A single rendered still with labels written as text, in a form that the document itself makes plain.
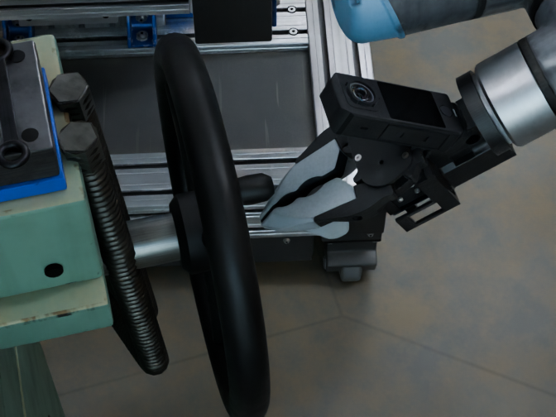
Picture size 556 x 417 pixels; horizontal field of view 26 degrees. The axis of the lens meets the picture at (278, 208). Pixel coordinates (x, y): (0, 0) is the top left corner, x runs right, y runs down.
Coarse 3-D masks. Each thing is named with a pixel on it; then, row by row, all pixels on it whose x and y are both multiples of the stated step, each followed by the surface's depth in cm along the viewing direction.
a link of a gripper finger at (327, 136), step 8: (328, 128) 101; (320, 136) 101; (328, 136) 100; (336, 136) 100; (344, 136) 100; (312, 144) 101; (320, 144) 101; (344, 144) 99; (304, 152) 101; (312, 152) 101; (296, 160) 101
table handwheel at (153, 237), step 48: (192, 48) 81; (192, 96) 77; (192, 144) 75; (192, 192) 87; (240, 192) 75; (144, 240) 86; (192, 240) 85; (240, 240) 74; (240, 288) 75; (240, 336) 76; (240, 384) 78
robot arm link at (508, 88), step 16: (512, 48) 94; (480, 64) 95; (496, 64) 94; (512, 64) 93; (480, 80) 94; (496, 80) 93; (512, 80) 92; (528, 80) 92; (480, 96) 94; (496, 96) 93; (512, 96) 92; (528, 96) 92; (544, 96) 99; (496, 112) 93; (512, 112) 93; (528, 112) 93; (544, 112) 92; (512, 128) 93; (528, 128) 93; (544, 128) 94
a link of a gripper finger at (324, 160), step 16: (336, 144) 100; (304, 160) 101; (320, 160) 100; (336, 160) 99; (352, 160) 101; (288, 176) 101; (304, 176) 100; (320, 176) 99; (336, 176) 100; (288, 192) 100; (304, 192) 101
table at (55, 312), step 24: (48, 288) 78; (72, 288) 78; (96, 288) 78; (0, 312) 77; (24, 312) 77; (48, 312) 77; (72, 312) 78; (96, 312) 78; (0, 336) 78; (24, 336) 78; (48, 336) 79
